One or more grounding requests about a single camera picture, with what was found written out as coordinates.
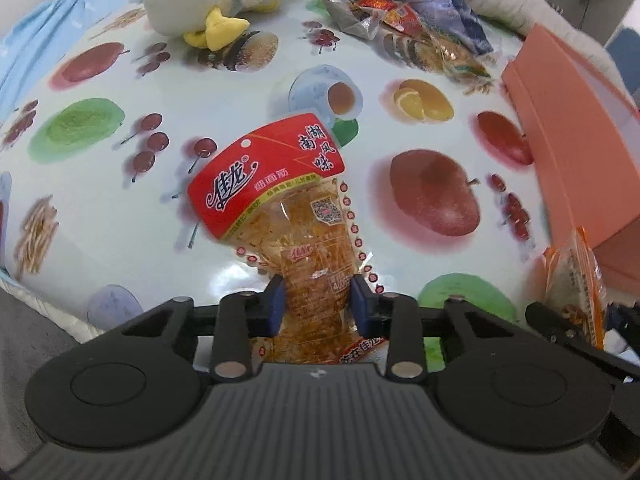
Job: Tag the green label snack bag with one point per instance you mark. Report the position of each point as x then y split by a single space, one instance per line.
430 54

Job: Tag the fruit print tablecloth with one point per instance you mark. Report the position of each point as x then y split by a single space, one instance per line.
96 223

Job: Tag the blue crumpled bag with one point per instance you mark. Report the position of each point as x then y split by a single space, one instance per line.
457 20

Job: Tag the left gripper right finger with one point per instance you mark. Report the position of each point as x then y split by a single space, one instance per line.
396 318

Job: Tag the silver white snack bag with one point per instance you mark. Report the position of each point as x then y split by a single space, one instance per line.
355 20

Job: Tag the orange snack bag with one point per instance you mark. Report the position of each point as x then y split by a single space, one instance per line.
575 288

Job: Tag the blue chair back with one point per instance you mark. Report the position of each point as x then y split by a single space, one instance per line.
624 48

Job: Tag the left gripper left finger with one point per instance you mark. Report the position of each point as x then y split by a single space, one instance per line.
242 317

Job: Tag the red spicy strips snack bag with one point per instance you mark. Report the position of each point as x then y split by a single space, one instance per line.
277 196

